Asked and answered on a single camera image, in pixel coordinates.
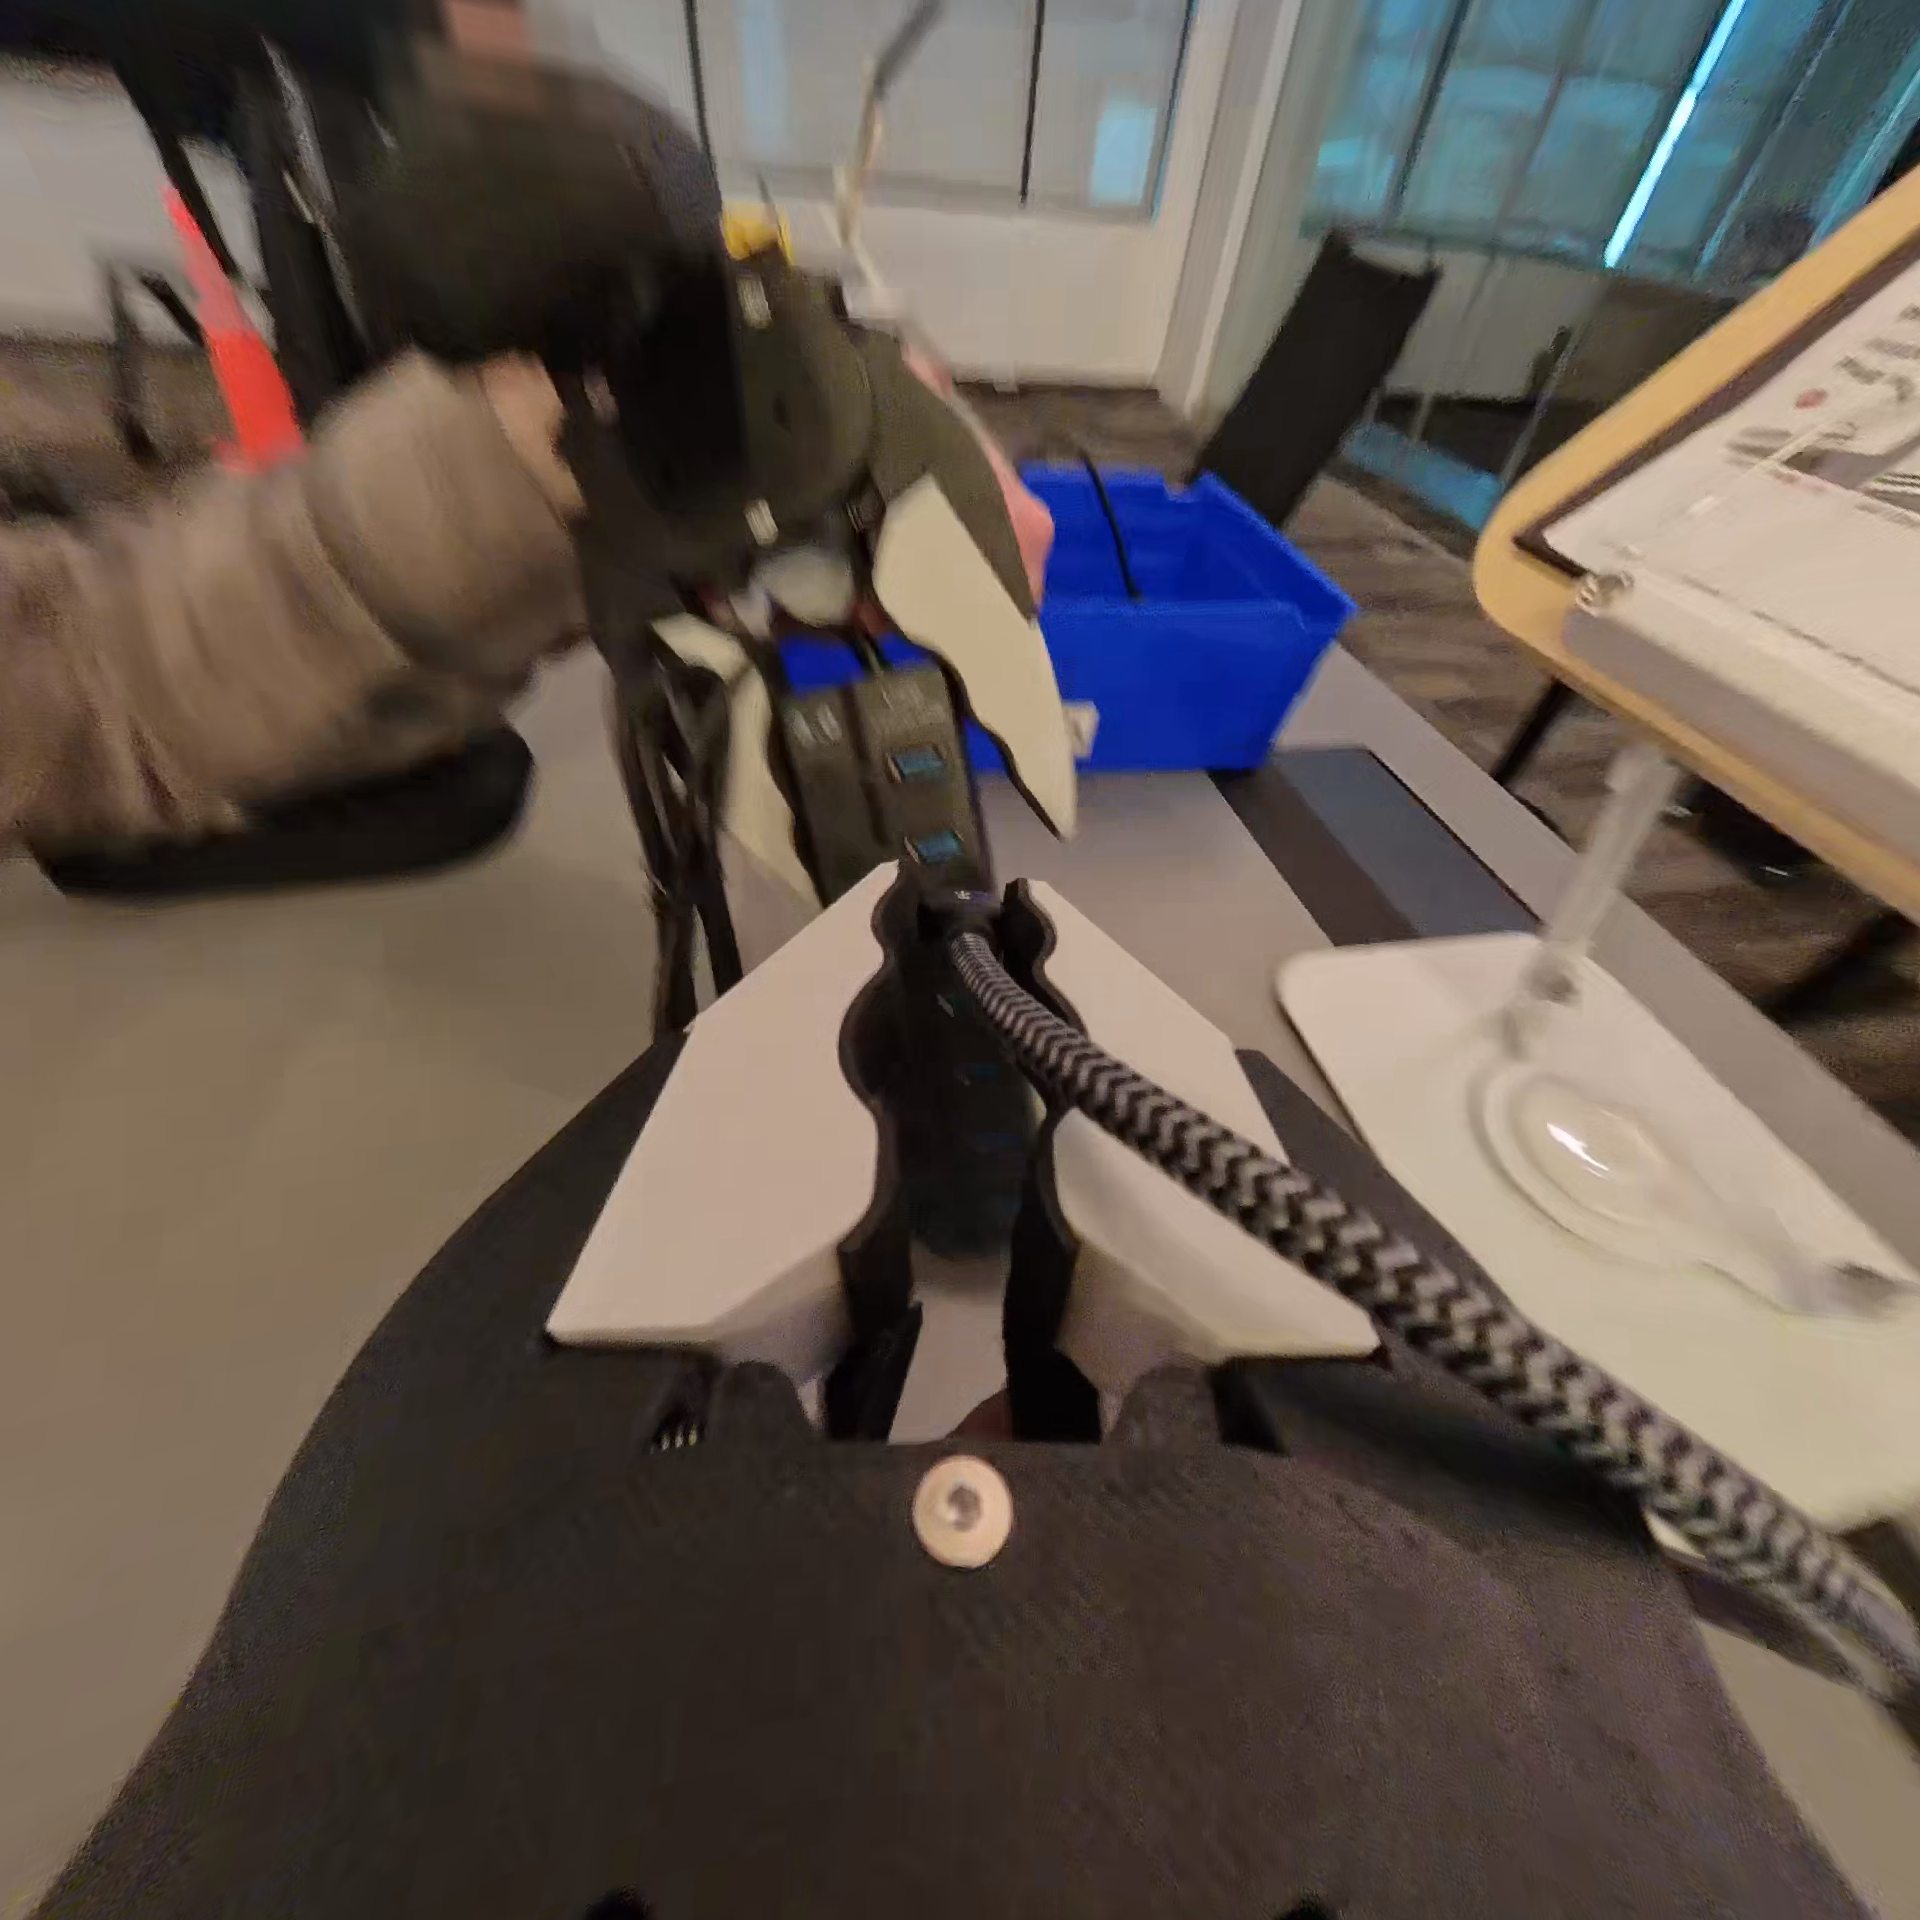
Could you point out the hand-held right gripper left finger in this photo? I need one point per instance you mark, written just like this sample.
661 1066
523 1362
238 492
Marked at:
705 1186

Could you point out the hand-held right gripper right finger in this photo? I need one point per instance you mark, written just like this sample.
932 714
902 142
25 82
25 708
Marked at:
1153 1289

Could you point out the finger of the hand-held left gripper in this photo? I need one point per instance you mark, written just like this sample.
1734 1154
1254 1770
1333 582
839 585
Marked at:
757 794
978 631

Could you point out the black seven-port usb hub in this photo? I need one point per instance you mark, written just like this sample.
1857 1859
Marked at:
865 768

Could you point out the blue plastic bin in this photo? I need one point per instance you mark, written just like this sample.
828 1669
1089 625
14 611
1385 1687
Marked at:
1205 643

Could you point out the person's left forearm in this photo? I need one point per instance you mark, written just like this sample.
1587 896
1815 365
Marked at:
226 631

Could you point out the person's left hand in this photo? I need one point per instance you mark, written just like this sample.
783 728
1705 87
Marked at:
531 425

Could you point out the white book stand wooden board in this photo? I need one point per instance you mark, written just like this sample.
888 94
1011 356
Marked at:
1423 1036

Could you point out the black office chair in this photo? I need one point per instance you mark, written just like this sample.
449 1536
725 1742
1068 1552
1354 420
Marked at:
1317 381

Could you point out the orange traffic cone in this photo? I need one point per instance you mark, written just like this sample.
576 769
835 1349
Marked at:
252 381

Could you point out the printed instruction sheet pad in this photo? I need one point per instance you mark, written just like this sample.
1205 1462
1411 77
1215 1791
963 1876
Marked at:
1803 597

